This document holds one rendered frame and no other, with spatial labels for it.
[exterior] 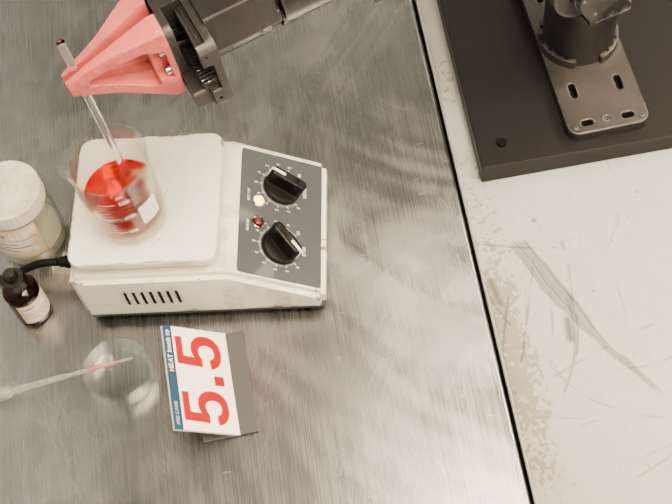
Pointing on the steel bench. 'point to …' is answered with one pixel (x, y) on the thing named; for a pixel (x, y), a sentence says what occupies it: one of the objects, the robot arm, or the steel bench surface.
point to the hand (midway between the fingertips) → (77, 80)
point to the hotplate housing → (200, 297)
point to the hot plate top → (199, 194)
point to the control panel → (311, 199)
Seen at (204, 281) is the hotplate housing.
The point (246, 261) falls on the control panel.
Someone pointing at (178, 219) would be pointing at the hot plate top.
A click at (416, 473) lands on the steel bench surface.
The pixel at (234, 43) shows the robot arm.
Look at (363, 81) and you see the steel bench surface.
